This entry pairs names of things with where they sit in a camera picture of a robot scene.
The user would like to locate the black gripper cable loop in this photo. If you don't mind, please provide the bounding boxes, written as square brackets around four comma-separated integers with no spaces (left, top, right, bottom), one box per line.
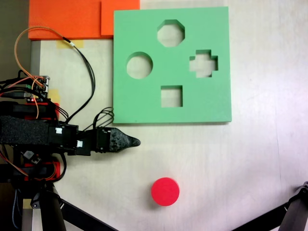
[92,107,115,132]

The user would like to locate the green shape sorter board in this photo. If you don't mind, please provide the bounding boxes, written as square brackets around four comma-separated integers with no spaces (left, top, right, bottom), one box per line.
[112,6,233,125]

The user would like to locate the red table clamp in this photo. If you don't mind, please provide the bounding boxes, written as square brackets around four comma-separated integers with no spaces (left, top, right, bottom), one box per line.
[24,102,61,121]
[24,161,61,181]

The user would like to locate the small black circuit board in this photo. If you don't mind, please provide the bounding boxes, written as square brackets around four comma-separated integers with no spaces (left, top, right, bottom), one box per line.
[21,149,42,166]

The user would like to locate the red cylinder block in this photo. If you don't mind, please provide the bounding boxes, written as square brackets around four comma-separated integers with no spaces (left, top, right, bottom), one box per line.
[151,177,180,207]

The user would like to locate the braided black blue cable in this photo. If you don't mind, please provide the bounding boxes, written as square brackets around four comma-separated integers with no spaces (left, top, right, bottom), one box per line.
[11,189,21,230]

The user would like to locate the long black servo cable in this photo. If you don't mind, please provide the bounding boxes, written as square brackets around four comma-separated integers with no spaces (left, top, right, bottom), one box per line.
[62,36,96,122]

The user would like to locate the black tripod leg tube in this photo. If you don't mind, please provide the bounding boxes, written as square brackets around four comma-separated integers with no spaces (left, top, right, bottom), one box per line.
[31,182,67,231]
[280,180,308,231]

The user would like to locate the thin orange wire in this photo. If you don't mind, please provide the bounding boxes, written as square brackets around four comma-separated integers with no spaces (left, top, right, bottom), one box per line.
[30,95,40,120]

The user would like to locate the large orange foam block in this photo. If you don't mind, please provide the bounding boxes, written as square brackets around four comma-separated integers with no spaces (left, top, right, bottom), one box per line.
[28,0,102,41]

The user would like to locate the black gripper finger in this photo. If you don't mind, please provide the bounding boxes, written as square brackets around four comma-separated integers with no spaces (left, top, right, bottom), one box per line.
[109,128,141,154]

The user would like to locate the circuit board with wires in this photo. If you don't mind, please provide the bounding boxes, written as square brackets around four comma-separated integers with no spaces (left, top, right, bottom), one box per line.
[25,75,52,103]

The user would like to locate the long orange wire loop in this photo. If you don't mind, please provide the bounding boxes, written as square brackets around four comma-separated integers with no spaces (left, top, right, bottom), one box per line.
[14,26,65,87]

